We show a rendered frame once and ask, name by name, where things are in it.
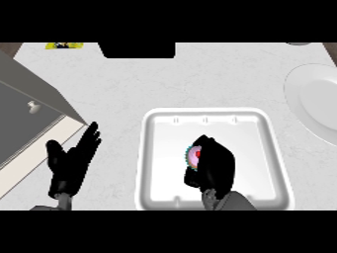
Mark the white round plate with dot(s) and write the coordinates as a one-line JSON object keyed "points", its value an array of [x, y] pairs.
{"points": [[324, 105]]}

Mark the black appliance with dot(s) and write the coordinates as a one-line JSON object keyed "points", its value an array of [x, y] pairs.
{"points": [[136, 50]]}

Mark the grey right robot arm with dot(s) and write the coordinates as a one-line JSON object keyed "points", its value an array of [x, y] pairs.
{"points": [[226, 202]]}

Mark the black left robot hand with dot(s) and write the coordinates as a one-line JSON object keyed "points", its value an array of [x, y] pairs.
{"points": [[71, 161]]}

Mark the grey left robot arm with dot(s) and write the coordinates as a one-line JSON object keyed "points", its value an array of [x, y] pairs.
{"points": [[61, 202]]}

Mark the pale round door knob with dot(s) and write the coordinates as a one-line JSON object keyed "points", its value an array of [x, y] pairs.
{"points": [[31, 107]]}

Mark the yellow packet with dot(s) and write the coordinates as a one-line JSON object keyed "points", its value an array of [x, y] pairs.
{"points": [[63, 45]]}

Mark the grey round object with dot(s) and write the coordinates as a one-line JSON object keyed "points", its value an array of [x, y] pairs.
{"points": [[299, 43]]}

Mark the white rectangular tray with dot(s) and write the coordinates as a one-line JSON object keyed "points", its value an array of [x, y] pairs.
{"points": [[214, 131]]}

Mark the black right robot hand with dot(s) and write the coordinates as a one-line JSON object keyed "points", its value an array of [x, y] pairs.
{"points": [[214, 164]]}

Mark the pink frosted cupcake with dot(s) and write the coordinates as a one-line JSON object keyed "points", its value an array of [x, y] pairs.
{"points": [[192, 157]]}

